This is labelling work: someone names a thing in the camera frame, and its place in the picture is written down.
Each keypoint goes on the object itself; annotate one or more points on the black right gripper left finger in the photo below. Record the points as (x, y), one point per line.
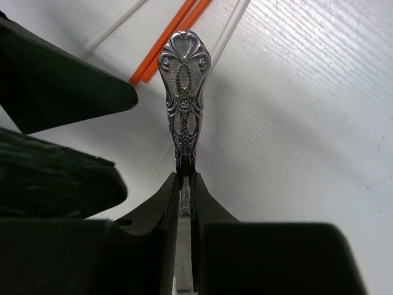
(132, 255)

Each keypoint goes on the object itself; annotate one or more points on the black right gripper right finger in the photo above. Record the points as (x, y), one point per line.
(234, 257)

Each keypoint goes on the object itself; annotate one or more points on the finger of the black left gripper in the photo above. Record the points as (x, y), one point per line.
(40, 179)
(43, 86)

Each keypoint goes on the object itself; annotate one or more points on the white chopstick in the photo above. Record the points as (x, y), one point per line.
(104, 33)

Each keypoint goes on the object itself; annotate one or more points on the orange chopstick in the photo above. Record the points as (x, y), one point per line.
(174, 23)
(178, 45)

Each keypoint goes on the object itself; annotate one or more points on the clear thin chopstick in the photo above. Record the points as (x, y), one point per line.
(229, 28)

